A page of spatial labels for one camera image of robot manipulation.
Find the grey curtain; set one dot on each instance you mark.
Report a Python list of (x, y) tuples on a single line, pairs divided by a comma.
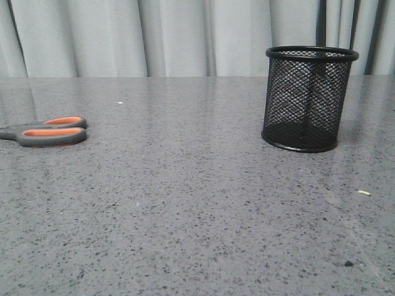
[(48, 39)]

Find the grey orange-handled scissors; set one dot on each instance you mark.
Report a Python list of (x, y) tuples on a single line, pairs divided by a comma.
[(54, 132)]

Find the black mesh pen bucket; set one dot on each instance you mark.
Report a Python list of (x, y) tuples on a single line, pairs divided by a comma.
[(306, 90)]

